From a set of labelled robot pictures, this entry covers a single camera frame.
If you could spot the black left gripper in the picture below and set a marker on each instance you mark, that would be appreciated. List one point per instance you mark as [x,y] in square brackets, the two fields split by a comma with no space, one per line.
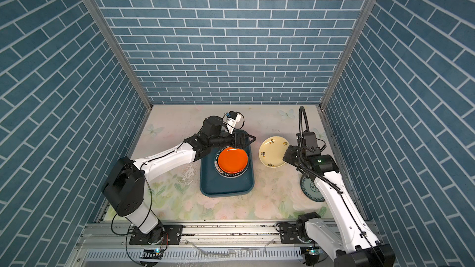
[240,144]

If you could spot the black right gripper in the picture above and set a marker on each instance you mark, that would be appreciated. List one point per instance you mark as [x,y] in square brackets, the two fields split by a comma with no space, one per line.
[288,155]

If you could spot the cream yellow floral plate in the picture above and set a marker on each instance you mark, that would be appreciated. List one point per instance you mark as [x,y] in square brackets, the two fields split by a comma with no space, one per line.
[272,151]

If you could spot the orange plastic plate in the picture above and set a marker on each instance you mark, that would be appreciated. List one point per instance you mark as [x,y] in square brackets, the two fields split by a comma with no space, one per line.
[229,152]

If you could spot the blue white floral plate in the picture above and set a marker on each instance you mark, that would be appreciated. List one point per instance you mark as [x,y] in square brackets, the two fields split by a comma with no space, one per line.
[310,190]

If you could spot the green-rimmed white plate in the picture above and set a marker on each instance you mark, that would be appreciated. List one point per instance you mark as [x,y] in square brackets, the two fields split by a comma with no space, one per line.
[230,175]

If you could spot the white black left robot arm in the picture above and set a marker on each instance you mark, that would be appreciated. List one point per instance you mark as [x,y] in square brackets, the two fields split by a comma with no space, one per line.
[125,187]

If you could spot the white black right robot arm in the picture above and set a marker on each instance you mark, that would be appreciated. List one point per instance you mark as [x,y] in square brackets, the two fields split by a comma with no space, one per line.
[355,245]

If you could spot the teal plastic bin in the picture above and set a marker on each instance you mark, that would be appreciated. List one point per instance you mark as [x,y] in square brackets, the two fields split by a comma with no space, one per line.
[214,185]

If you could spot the right controller board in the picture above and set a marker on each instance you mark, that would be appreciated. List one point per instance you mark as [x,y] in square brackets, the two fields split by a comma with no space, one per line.
[311,251]

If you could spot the controller board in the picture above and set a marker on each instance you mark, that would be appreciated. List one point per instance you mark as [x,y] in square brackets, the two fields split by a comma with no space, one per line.
[152,254]
[311,251]

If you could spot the left controller board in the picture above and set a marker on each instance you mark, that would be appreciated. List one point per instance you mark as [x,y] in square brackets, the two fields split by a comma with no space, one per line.
[152,254]

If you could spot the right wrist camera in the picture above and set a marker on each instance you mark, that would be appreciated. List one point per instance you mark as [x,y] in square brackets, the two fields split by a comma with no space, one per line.
[310,142]

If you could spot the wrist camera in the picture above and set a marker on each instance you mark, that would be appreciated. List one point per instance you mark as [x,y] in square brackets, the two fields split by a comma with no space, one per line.
[310,142]
[233,120]

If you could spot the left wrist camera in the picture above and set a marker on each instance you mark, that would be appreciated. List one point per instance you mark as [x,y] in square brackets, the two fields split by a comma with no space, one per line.
[233,120]

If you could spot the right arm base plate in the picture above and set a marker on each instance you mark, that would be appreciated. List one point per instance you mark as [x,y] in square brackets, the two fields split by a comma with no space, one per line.
[291,233]

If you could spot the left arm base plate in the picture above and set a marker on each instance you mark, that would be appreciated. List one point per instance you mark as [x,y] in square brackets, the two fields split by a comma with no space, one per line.
[172,233]

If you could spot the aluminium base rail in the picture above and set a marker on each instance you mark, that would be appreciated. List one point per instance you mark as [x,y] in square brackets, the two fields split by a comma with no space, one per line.
[203,243]

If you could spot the right aluminium corner post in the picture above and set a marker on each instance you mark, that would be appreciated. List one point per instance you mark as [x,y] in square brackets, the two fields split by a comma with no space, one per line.
[366,9]

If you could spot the aluminium corner post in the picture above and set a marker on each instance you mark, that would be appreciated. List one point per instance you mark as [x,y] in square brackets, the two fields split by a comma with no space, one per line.
[366,9]
[111,40]

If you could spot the left aluminium corner post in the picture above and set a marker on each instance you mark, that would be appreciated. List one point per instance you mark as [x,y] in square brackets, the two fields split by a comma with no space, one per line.
[111,40]

